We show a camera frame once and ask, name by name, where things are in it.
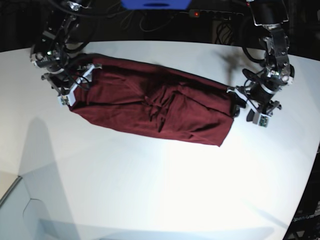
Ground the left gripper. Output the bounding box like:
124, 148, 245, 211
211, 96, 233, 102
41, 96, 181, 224
226, 87, 282, 123

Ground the blue box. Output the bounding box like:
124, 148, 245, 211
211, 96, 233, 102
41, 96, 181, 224
120, 0, 191, 10

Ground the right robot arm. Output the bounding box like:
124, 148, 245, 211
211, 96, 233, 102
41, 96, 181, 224
30, 0, 97, 97

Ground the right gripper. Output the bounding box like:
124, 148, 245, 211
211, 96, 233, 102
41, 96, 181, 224
41, 63, 102, 96

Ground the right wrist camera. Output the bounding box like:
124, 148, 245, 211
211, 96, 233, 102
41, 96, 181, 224
57, 92, 76, 107

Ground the dark red t-shirt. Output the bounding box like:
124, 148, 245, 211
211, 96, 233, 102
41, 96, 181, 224
67, 53, 235, 146

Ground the black power strip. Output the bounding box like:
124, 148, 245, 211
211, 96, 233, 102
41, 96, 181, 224
188, 9, 245, 21

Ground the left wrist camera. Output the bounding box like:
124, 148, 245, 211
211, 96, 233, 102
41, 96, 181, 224
252, 112, 270, 128

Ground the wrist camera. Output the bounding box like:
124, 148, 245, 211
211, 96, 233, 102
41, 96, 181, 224
57, 92, 76, 107
252, 112, 270, 128

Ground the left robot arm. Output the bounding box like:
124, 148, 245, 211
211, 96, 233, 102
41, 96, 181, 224
227, 0, 295, 127

